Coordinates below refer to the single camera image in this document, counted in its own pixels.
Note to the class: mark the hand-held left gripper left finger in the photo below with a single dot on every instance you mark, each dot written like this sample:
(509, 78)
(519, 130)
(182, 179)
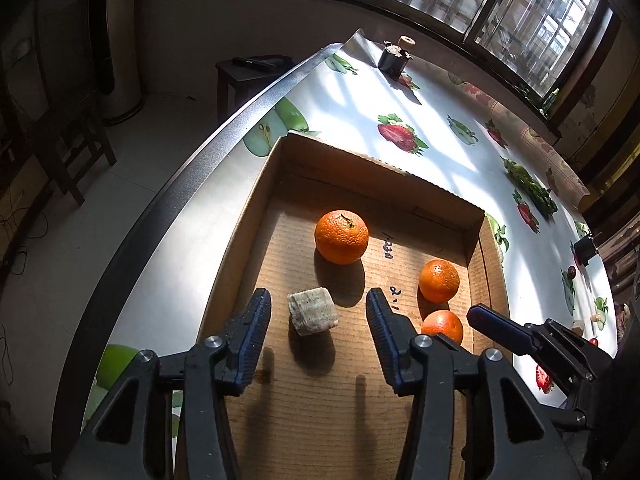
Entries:
(252, 325)

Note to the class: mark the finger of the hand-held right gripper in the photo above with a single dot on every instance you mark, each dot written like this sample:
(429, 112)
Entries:
(495, 324)

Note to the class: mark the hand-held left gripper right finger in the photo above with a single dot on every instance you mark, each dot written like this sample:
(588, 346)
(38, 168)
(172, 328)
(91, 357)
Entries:
(382, 327)

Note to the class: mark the orange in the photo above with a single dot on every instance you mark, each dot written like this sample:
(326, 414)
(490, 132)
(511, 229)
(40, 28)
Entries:
(445, 325)
(341, 236)
(438, 281)

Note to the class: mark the white corn cob piece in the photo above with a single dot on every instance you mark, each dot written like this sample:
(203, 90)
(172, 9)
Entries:
(312, 311)
(578, 326)

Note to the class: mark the shallow cardboard box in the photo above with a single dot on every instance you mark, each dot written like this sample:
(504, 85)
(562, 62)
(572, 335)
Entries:
(325, 410)

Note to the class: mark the dark red date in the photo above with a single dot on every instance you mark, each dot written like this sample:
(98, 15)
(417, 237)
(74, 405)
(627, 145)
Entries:
(570, 273)

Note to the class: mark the small black container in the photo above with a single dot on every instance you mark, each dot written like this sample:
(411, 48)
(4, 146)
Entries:
(584, 249)

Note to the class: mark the green vegetable bunch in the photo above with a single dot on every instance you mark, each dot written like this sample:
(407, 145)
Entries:
(530, 185)

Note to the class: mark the green bottle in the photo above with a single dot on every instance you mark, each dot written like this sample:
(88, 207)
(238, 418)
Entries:
(552, 101)

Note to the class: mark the dark wooden stool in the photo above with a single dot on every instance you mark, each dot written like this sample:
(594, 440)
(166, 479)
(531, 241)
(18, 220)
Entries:
(240, 80)

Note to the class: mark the brown wooden stool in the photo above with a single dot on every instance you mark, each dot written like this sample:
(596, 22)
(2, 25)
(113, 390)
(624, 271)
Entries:
(70, 135)

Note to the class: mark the black remote control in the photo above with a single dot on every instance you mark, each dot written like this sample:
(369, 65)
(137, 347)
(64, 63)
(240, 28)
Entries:
(260, 61)

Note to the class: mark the black toothpick holder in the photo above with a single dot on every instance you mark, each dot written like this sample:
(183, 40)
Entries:
(392, 62)

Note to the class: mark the tower air conditioner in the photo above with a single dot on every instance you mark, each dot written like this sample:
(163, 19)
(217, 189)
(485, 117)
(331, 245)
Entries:
(117, 60)

